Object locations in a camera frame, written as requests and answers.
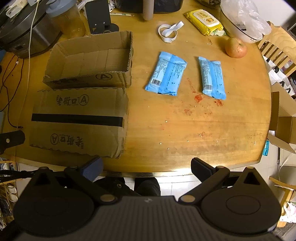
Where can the white power bank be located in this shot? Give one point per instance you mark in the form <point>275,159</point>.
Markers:
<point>16,8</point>

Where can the wooden chair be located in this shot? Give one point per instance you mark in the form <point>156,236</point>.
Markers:
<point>279,41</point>

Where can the wrapped chopsticks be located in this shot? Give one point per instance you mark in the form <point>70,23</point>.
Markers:
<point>121,14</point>

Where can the wide blue wet wipes packet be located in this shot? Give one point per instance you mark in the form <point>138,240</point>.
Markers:
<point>167,73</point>

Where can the wooden desktop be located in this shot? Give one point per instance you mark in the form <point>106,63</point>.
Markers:
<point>173,127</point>

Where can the shaker bottle with grey lid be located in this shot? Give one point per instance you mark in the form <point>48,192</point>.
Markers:
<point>67,20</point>

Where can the person's legs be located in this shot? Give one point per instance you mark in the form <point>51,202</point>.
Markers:
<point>148,187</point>

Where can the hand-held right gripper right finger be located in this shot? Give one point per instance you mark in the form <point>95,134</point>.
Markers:
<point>201,170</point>

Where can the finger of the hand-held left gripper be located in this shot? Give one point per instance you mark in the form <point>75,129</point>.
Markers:
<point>12,138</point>

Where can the taped cardboard box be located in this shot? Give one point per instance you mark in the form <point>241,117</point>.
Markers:
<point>78,120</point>

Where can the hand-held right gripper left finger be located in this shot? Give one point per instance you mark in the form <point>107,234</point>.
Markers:
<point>92,169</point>

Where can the white paper bags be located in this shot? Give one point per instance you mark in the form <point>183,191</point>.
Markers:
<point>281,77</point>

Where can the black phone stand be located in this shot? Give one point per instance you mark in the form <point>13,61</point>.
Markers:
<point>99,16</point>

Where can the narrow blue wet wipes packet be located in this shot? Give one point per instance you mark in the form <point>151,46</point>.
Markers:
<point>212,77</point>

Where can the grey rice cooker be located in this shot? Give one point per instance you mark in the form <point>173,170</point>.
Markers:
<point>25,32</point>

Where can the yellow wet wipes packet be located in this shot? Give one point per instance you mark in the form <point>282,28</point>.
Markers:
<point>204,19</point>

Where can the white bowl with plastic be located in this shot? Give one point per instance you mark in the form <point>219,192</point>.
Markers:
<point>249,16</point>

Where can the white elastic band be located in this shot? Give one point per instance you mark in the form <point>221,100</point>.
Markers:
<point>167,34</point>

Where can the shoe rack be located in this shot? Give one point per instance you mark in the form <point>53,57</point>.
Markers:
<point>8,192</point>

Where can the plain cardboard box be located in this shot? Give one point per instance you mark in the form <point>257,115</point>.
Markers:
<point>285,125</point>

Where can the apple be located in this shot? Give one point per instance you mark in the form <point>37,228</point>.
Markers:
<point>235,47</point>

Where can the dark air fryer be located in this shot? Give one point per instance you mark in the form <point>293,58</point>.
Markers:
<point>148,7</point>

